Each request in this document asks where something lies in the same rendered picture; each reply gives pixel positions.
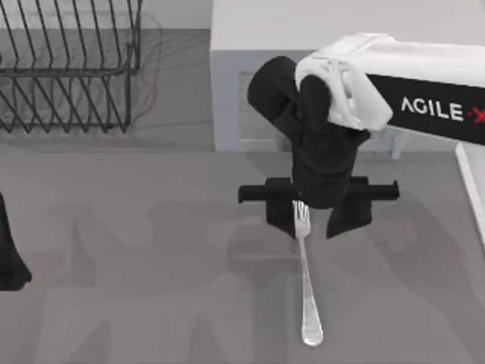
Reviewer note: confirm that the silver metal fork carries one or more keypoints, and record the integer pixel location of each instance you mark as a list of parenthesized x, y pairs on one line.
[(308, 288)]

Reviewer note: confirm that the pale grey cabinet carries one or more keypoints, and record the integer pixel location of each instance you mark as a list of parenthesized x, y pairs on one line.
[(235, 76)]

